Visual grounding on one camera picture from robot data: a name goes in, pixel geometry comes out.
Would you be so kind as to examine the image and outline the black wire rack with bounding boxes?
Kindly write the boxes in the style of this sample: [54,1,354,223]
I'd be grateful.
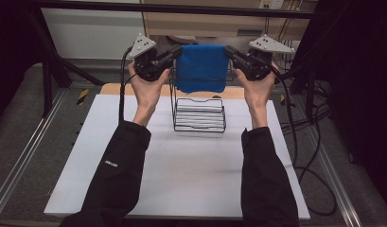
[168,66,235,133]

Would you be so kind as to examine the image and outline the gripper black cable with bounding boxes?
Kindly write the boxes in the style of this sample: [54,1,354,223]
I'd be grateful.
[270,65,338,218]
[117,46,137,125]

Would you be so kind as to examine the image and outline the black metal crossbar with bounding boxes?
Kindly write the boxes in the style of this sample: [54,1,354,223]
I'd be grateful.
[29,0,322,20]

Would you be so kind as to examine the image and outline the yellow black tape strip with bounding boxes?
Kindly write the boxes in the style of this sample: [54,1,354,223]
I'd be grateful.
[279,94,297,109]
[76,88,90,106]

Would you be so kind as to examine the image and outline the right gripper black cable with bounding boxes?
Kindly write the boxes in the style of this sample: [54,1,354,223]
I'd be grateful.
[270,65,338,218]

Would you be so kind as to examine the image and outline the white wall outlet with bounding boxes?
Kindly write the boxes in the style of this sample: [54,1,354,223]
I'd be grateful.
[257,0,285,10]

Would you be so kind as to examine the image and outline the black curtain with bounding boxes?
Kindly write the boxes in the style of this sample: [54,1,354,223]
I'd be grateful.
[0,0,45,125]
[299,0,387,216]

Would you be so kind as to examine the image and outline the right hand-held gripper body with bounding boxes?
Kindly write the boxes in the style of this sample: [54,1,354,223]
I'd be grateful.
[240,33,296,81]

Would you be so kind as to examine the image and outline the person's left hand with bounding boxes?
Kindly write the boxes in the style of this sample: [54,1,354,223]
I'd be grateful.
[128,61,171,110]

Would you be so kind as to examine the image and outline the beige wooden desk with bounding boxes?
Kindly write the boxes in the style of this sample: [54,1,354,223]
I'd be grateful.
[140,0,318,68]

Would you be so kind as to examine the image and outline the person's right hand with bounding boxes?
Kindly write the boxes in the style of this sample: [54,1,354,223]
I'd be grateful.
[235,62,279,109]

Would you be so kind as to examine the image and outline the white chair base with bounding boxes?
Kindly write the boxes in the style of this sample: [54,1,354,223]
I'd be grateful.
[167,34,199,45]

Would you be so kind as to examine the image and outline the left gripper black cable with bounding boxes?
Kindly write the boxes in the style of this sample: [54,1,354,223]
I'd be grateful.
[117,46,137,125]

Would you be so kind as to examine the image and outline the bundle of black floor cables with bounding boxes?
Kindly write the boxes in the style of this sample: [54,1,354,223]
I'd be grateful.
[279,79,332,137]

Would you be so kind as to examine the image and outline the hanging desk cables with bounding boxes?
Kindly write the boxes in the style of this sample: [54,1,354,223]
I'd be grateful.
[264,17,302,72]

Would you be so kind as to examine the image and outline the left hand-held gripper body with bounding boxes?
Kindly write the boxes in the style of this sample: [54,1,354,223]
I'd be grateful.
[128,32,170,82]

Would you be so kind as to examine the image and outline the black metal stand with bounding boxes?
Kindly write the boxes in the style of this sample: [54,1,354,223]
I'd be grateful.
[277,53,318,125]
[25,9,105,118]

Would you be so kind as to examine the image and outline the aluminium floor rail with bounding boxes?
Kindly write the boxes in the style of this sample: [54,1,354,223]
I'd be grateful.
[303,126,363,227]
[0,89,68,216]

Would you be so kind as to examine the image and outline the white board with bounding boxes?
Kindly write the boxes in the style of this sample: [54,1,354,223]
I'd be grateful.
[44,94,311,220]

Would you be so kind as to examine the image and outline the white cabinet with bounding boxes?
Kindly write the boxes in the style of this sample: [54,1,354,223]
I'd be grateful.
[42,0,150,61]

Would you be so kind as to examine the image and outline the blue cloth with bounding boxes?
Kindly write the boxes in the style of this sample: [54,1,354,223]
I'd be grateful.
[175,44,230,95]

